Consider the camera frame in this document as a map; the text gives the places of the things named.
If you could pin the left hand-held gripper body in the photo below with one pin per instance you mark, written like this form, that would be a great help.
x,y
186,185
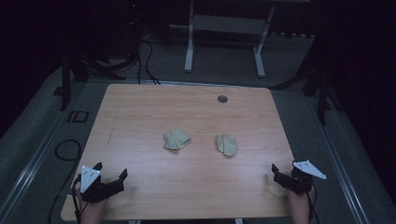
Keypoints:
x,y
90,179

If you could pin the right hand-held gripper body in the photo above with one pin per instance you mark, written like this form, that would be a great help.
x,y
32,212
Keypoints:
x,y
299,183

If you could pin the pale green sock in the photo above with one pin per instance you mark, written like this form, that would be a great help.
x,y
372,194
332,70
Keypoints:
x,y
227,145
176,139

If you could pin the person's right hand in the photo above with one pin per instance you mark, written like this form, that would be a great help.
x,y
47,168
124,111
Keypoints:
x,y
300,207

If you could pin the person's left hand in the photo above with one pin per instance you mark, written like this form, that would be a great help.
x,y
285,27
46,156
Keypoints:
x,y
91,213

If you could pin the black metal stand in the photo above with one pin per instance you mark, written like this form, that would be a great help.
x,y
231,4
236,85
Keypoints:
x,y
322,99
66,84

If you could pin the grey round table grommet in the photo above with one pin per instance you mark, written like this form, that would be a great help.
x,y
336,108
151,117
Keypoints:
x,y
222,99

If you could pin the grey metal floor rail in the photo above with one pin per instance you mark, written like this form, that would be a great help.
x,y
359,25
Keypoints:
x,y
31,168
342,174

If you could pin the black rectangular floor bracket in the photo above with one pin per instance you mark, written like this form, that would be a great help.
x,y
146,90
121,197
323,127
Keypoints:
x,y
80,116

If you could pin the white metal desk frame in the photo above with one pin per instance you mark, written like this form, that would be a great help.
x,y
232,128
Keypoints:
x,y
229,24

